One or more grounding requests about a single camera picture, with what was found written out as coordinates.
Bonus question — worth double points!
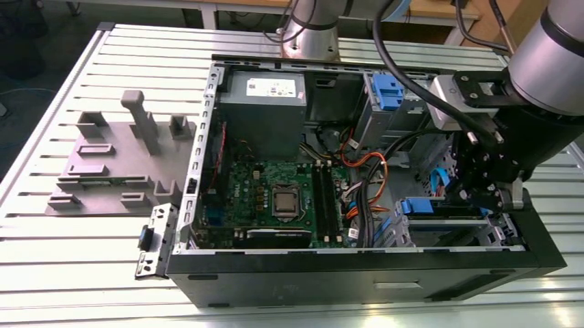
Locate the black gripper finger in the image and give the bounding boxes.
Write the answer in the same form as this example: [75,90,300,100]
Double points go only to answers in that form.
[464,183,508,211]
[447,144,493,206]

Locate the blue SATA wire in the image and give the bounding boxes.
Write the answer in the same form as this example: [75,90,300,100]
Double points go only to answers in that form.
[428,167,457,201]

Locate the hard disk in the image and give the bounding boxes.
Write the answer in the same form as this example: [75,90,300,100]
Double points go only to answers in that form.
[400,197,488,221]

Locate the metal disk bay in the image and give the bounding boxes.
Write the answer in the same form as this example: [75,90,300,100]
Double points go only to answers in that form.
[395,196,511,247]

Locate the grey metal drive cage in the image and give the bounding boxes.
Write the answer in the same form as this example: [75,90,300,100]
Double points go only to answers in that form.
[354,70,457,151]

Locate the blue drive latch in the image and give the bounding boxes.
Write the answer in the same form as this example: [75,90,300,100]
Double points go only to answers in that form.
[372,73,407,112]

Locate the black RAM slot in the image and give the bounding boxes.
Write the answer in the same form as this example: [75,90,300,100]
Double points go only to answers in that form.
[312,159,333,242]
[321,159,344,243]

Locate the wooden cabinet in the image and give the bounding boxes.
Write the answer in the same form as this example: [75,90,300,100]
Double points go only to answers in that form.
[445,0,551,55]

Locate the green motherboard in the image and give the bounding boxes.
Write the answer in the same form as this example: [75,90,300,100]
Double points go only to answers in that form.
[194,159,361,249]

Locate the silver CPU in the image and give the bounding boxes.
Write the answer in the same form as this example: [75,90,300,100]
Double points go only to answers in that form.
[272,191,298,213]

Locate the CPU socket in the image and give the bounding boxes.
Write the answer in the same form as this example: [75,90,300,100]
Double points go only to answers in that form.
[269,183,306,223]

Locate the black PC case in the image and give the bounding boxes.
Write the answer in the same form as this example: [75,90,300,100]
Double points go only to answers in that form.
[165,53,568,308]

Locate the grey power supply unit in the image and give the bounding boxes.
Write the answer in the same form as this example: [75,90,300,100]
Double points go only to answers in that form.
[214,70,308,161]

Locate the black graphics card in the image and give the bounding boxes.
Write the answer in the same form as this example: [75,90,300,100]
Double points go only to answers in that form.
[232,225,316,249]

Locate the black case fan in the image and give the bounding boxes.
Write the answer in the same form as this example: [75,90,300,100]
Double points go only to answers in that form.
[201,118,229,206]

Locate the grey parts rack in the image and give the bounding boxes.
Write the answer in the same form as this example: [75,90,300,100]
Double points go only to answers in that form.
[42,89,198,218]

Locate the green RAM stick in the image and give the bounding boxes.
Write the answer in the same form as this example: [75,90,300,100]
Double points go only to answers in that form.
[76,179,129,188]

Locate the orange wire bundle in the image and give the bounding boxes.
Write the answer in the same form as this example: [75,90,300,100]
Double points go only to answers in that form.
[340,152,393,223]

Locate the black wrist mount bracket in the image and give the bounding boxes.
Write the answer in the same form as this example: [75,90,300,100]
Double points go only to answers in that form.
[453,70,515,110]

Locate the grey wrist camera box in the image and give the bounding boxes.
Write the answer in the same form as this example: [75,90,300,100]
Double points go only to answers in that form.
[427,74,465,131]

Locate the black thick wire bundle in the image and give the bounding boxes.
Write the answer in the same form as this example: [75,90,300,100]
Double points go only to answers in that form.
[356,126,460,247]

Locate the yellow black wire bundle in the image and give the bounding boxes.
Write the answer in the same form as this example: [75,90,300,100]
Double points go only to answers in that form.
[298,124,361,161]

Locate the black thick arm cable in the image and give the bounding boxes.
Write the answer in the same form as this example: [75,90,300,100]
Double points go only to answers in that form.
[372,0,501,148]

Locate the thin coloured wires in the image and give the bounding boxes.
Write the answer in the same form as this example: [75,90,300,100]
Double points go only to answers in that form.
[230,137,257,161]

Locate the red black twisted wire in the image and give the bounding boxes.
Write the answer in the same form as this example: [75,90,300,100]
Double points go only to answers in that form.
[213,121,229,194]

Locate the metal card retention bracket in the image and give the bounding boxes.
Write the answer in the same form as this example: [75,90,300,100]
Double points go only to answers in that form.
[134,202,179,282]

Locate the wooden desk white frame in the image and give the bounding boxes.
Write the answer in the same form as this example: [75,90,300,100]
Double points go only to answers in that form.
[72,0,485,47]

